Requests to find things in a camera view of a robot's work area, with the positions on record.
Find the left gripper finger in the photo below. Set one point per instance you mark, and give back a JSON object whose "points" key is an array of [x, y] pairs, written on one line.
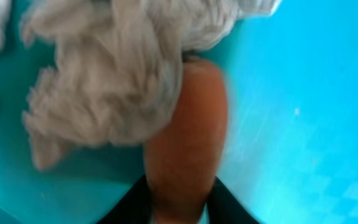
{"points": [[135, 207]]}

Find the orange carrot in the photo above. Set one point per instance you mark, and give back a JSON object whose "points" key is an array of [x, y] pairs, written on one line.
{"points": [[182, 160]]}

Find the teal serving tray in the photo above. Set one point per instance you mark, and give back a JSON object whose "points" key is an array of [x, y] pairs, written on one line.
{"points": [[291, 151]]}

